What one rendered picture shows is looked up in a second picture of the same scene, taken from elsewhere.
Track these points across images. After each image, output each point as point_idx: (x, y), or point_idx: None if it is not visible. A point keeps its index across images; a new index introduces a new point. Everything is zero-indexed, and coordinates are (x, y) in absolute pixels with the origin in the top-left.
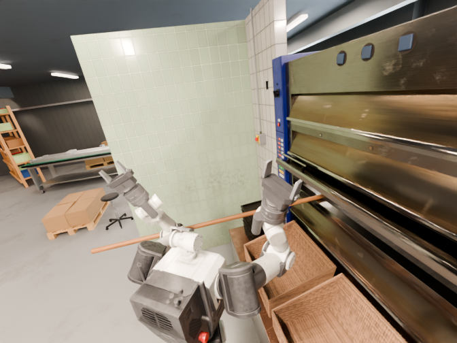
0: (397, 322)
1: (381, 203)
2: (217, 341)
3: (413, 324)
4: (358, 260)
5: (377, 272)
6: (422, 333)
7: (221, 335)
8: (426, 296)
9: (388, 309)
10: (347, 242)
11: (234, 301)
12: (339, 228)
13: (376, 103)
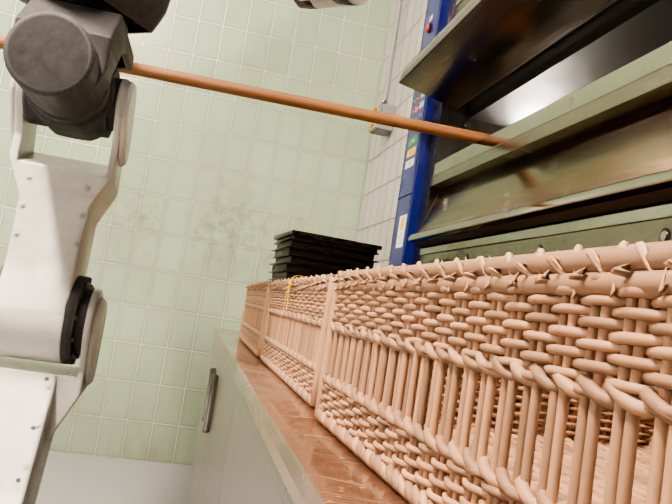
0: (602, 194)
1: (609, 24)
2: (117, 14)
3: (637, 175)
4: (544, 183)
5: (582, 160)
6: (652, 172)
7: (122, 83)
8: (661, 72)
9: (588, 191)
10: (530, 172)
11: None
12: (515, 148)
13: None
